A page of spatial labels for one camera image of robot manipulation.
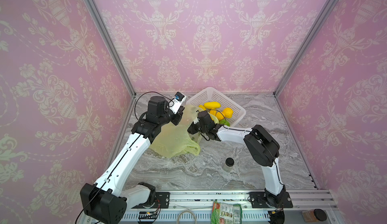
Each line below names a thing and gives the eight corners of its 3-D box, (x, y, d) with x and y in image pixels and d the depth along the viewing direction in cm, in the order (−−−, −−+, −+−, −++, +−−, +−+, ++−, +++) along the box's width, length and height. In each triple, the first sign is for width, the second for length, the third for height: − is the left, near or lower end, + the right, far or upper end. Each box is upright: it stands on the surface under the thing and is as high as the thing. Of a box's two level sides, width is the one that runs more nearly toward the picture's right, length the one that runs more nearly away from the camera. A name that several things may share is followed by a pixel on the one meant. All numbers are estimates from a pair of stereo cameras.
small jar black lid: (223, 172, 85) (225, 166, 77) (222, 164, 88) (224, 157, 80) (231, 172, 85) (234, 166, 77) (230, 164, 88) (233, 157, 80)
